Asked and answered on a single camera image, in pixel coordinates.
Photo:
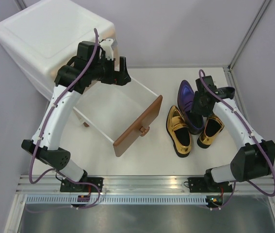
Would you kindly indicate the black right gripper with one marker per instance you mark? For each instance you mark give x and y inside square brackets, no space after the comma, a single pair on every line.
[195,108]

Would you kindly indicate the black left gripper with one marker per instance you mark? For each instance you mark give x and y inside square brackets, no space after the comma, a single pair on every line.
[121,77]

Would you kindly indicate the purple metallic loafer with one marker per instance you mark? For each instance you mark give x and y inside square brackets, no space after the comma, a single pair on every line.
[225,92]
[185,100]

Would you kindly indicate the brown-front pulled-out drawer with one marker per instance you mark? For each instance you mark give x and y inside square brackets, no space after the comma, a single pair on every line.
[118,112]

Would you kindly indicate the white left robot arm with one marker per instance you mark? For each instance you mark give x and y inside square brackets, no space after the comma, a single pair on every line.
[44,144]

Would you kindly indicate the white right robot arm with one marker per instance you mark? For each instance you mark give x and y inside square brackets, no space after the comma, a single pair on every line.
[255,156]

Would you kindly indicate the white plastic shoe cabinet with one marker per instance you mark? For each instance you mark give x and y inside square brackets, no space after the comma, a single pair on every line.
[43,37]

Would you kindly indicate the gold metallic loafer right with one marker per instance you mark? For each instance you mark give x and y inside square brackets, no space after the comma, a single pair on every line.
[214,126]

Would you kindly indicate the gold metallic loafer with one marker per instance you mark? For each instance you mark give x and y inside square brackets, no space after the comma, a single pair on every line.
[178,130]
[214,126]

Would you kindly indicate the gold metallic loafer left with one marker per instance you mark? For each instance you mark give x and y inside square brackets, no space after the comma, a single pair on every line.
[178,130]

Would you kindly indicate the beige upper drawer front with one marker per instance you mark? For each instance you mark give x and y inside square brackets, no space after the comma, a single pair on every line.
[65,40]

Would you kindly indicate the brown lower drawer knob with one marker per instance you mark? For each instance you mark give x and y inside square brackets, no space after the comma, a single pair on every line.
[144,131]

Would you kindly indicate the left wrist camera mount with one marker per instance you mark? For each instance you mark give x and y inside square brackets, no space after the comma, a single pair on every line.
[109,45]

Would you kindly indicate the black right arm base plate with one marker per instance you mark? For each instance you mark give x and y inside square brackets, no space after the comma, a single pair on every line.
[199,185]

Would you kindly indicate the aluminium mounting rail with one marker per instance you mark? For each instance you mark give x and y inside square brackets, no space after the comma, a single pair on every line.
[173,185]

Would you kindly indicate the aluminium corner frame post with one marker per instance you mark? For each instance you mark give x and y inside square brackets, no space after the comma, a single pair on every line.
[254,24]

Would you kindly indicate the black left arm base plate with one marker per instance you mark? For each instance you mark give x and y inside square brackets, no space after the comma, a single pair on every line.
[67,186]

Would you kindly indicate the aluminium left frame post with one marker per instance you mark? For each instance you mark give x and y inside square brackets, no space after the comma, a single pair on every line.
[21,5]

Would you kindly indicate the white slotted cable duct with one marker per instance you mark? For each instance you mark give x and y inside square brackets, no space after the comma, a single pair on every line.
[118,199]

